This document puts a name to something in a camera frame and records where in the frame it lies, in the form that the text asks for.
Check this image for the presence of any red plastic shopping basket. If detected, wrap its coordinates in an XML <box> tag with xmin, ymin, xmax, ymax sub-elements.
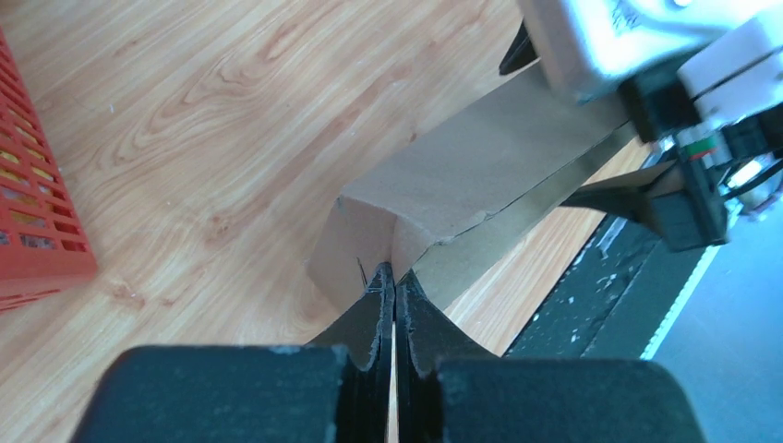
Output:
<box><xmin>1</xmin><ymin>40</ymin><xmax>98</xmax><ymax>312</ymax></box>

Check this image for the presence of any large brown cardboard box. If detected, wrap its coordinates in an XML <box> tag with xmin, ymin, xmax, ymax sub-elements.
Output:
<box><xmin>307</xmin><ymin>65</ymin><xmax>636</xmax><ymax>310</ymax></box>

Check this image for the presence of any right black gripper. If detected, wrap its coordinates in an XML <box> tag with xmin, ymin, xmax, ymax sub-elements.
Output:
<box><xmin>560</xmin><ymin>61</ymin><xmax>783</xmax><ymax>253</ymax></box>

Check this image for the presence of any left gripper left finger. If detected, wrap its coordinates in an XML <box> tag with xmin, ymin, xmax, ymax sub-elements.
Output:
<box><xmin>72</xmin><ymin>263</ymin><xmax>394</xmax><ymax>442</ymax></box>

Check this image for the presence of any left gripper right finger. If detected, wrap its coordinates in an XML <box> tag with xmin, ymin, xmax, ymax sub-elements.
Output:
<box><xmin>395</xmin><ymin>272</ymin><xmax>705</xmax><ymax>442</ymax></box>

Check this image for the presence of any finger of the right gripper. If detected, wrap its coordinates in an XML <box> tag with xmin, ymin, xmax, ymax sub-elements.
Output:
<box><xmin>499</xmin><ymin>22</ymin><xmax>538</xmax><ymax>77</ymax></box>

